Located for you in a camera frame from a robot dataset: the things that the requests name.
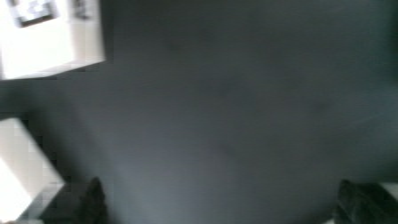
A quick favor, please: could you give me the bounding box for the white stool leg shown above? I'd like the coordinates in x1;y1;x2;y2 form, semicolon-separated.
0;0;105;80

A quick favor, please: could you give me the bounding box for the white left wall barrier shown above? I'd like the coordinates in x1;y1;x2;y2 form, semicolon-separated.
0;118;66;224

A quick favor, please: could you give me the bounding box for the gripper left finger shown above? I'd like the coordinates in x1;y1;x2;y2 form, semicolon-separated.
16;177;108;224

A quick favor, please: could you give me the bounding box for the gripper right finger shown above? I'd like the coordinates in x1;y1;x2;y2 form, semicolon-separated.
332;180;398;224

